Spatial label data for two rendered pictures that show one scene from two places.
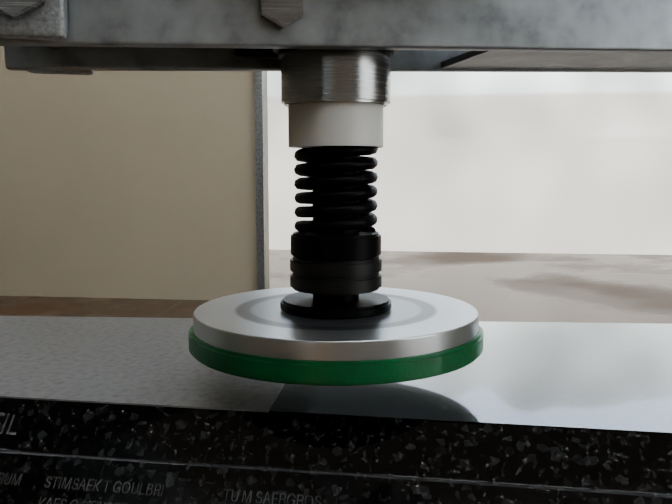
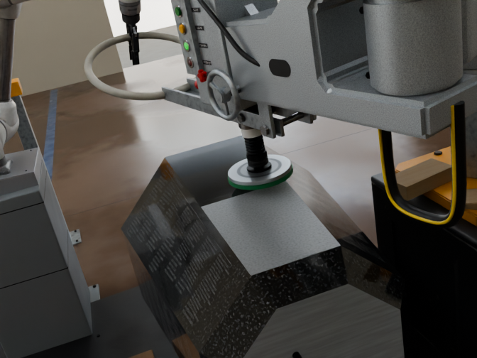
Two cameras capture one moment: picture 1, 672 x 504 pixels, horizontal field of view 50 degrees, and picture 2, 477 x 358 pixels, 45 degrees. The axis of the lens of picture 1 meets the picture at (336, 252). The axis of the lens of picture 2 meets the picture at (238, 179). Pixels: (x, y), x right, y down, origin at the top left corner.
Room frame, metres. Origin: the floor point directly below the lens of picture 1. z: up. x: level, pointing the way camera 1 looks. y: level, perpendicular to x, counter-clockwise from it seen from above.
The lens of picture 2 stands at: (1.15, 1.63, 1.68)
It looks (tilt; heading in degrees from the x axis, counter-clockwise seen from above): 24 degrees down; 252
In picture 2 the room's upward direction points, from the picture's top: 12 degrees counter-clockwise
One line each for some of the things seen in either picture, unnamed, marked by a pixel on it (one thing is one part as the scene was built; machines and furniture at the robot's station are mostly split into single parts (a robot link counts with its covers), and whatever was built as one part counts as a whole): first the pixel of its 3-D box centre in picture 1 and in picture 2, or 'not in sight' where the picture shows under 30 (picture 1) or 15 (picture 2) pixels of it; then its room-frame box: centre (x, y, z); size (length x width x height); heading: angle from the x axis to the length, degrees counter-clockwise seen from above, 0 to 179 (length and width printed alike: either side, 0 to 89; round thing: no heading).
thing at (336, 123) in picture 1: (335, 123); (251, 128); (0.54, 0.00, 1.06); 0.07 x 0.07 x 0.04
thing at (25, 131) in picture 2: not in sight; (37, 165); (1.24, -1.91, 0.54); 0.20 x 0.20 x 1.09; 86
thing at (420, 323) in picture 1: (335, 316); (259, 169); (0.54, 0.00, 0.92); 0.21 x 0.21 x 0.01
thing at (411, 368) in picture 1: (335, 320); (259, 170); (0.54, 0.00, 0.91); 0.22 x 0.22 x 0.04
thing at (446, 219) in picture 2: not in sight; (419, 163); (0.39, 0.64, 1.10); 0.23 x 0.03 x 0.32; 103
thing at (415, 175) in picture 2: not in sight; (419, 178); (0.08, 0.24, 0.81); 0.20 x 0.10 x 0.05; 4
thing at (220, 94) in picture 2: not in sight; (232, 91); (0.63, 0.14, 1.24); 0.15 x 0.10 x 0.15; 103
